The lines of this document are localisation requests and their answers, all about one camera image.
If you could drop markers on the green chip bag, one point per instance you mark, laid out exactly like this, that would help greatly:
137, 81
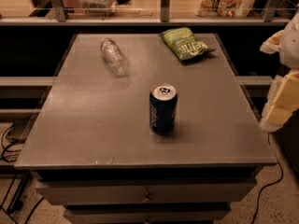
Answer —
184, 44

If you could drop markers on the metal shelf frame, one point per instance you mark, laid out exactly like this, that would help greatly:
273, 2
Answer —
139, 13

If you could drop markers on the blue pepsi can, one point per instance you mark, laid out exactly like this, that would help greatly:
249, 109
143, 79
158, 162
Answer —
163, 99

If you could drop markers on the clear plastic container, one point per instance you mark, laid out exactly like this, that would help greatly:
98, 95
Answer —
100, 8

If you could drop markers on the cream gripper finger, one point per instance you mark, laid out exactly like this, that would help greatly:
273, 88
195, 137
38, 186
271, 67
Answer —
282, 101
272, 44

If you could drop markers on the clear plastic bottle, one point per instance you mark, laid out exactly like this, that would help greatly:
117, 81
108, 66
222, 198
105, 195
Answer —
114, 57

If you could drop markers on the grey drawer cabinet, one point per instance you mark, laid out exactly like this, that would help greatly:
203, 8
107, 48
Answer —
93, 152

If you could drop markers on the colourful snack bag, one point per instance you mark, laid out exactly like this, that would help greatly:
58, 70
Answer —
224, 8

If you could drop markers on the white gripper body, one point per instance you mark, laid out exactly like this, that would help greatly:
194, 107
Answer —
291, 46

